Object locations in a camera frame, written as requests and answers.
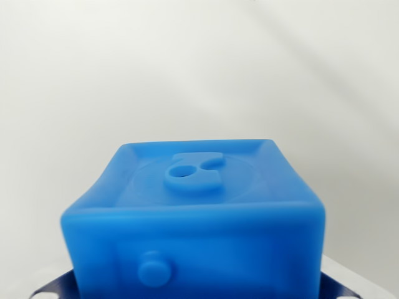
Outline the gripper right finger with silver black pad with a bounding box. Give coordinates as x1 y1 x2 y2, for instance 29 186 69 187
317 255 399 299

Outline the gripper left finger with silver black pad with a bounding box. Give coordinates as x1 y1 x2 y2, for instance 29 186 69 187
28 269 82 299

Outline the blue cube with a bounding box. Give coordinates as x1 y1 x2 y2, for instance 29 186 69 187
59 138 326 299

